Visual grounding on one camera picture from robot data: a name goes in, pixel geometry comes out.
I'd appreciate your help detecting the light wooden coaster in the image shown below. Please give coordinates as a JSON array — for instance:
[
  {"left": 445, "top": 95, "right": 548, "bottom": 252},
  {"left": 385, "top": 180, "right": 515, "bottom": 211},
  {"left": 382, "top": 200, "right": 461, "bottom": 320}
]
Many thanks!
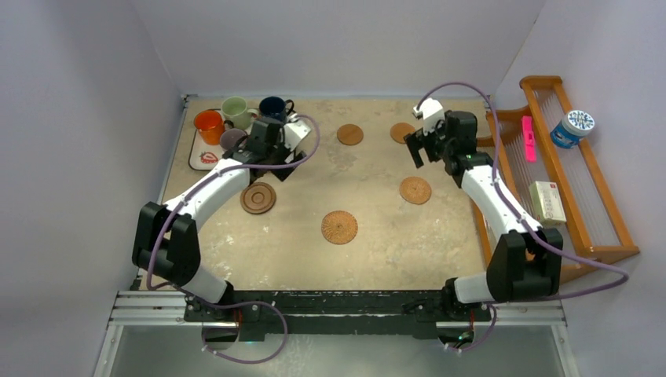
[
  {"left": 390, "top": 122, "right": 415, "bottom": 145},
  {"left": 336, "top": 123, "right": 364, "bottom": 146}
]

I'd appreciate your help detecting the dark brown wooden coaster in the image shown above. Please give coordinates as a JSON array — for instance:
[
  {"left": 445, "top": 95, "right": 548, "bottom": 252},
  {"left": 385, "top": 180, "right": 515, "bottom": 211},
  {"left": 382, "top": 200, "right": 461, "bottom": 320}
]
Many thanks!
[{"left": 240, "top": 182, "right": 276, "bottom": 214}]

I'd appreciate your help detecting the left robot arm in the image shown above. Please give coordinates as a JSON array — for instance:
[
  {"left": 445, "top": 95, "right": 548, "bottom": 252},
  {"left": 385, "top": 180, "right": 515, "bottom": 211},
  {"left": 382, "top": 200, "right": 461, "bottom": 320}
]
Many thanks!
[{"left": 131, "top": 113, "right": 320, "bottom": 321}]

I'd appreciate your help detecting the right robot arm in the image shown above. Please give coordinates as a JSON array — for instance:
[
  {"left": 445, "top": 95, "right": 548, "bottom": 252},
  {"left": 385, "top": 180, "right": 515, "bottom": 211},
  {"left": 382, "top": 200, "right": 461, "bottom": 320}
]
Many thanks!
[{"left": 404, "top": 109, "right": 563, "bottom": 320}]

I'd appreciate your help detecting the purple mug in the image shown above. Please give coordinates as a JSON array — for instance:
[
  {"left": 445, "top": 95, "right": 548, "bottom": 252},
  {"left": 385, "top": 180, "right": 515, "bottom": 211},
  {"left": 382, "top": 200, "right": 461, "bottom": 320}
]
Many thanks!
[{"left": 219, "top": 128, "right": 247, "bottom": 152}]

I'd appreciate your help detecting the navy blue mug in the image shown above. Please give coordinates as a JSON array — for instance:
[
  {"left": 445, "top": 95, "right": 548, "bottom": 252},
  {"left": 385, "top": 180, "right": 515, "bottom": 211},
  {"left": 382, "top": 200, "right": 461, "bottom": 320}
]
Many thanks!
[{"left": 258, "top": 96, "right": 295, "bottom": 123}]

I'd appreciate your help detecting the pale green mug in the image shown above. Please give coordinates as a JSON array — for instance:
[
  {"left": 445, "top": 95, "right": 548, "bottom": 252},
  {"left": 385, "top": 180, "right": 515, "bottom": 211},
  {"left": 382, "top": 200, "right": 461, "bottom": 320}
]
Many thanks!
[{"left": 221, "top": 97, "right": 261, "bottom": 130}]

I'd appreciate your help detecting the orange mug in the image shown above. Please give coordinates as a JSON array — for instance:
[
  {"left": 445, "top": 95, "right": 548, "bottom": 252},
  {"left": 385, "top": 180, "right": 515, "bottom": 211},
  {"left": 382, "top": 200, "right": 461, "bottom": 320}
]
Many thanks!
[{"left": 193, "top": 109, "right": 234, "bottom": 145}]

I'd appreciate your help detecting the strawberry print tray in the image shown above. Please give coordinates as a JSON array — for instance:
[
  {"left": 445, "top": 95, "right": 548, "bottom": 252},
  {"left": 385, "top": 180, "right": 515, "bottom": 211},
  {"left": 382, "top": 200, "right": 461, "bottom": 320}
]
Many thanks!
[{"left": 189, "top": 129, "right": 225, "bottom": 170}]

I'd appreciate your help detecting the pink marker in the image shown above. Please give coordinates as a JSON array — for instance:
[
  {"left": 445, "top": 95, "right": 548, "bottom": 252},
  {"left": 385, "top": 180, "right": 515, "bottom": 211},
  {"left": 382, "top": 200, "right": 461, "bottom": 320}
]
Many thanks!
[{"left": 521, "top": 115, "right": 537, "bottom": 163}]

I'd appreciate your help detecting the wooden tiered rack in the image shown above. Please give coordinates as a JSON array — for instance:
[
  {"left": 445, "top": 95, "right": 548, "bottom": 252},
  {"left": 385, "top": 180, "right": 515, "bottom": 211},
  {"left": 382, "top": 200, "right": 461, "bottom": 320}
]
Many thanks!
[{"left": 478, "top": 75, "right": 640, "bottom": 264}]

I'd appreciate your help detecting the white card box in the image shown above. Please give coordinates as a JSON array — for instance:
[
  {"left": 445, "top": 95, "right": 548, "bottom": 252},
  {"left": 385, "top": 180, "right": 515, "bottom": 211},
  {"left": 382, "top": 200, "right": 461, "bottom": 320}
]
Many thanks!
[{"left": 529, "top": 181, "right": 566, "bottom": 225}]

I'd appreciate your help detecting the blue jar white lid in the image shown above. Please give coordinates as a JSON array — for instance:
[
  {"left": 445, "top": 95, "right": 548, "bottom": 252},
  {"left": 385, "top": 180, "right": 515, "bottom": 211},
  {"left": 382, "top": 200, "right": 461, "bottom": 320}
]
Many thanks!
[{"left": 550, "top": 110, "right": 596, "bottom": 149}]

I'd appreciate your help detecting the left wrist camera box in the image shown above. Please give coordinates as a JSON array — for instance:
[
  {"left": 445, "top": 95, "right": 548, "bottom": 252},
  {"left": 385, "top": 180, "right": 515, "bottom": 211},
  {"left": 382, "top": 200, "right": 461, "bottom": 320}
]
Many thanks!
[{"left": 283, "top": 114, "right": 312, "bottom": 152}]

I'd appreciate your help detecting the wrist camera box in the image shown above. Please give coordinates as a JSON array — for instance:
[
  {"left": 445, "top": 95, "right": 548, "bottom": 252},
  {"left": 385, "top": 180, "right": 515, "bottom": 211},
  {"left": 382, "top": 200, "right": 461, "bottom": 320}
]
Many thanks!
[
  {"left": 412, "top": 97, "right": 445, "bottom": 136},
  {"left": 283, "top": 114, "right": 312, "bottom": 152}
]

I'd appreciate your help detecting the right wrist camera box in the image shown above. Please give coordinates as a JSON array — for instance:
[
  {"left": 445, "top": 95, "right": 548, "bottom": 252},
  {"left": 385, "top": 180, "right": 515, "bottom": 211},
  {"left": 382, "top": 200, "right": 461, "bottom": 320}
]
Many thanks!
[{"left": 412, "top": 97, "right": 445, "bottom": 136}]

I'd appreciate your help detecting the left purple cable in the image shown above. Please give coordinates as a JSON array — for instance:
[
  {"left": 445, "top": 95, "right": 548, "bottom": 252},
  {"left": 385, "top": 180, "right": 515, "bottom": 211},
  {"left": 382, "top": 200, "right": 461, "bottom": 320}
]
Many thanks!
[{"left": 145, "top": 113, "right": 321, "bottom": 366}]

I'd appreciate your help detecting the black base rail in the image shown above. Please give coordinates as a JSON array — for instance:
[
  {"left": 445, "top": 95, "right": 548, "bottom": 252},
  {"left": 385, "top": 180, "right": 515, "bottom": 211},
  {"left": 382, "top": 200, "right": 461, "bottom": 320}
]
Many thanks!
[{"left": 106, "top": 288, "right": 567, "bottom": 345}]

